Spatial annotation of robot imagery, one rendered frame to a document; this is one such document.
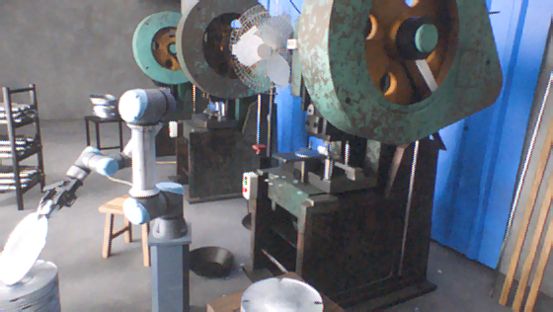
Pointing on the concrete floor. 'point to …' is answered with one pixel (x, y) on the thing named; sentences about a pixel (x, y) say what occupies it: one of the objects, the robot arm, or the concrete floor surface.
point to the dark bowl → (209, 261)
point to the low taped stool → (122, 228)
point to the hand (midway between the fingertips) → (39, 218)
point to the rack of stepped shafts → (20, 145)
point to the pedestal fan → (279, 30)
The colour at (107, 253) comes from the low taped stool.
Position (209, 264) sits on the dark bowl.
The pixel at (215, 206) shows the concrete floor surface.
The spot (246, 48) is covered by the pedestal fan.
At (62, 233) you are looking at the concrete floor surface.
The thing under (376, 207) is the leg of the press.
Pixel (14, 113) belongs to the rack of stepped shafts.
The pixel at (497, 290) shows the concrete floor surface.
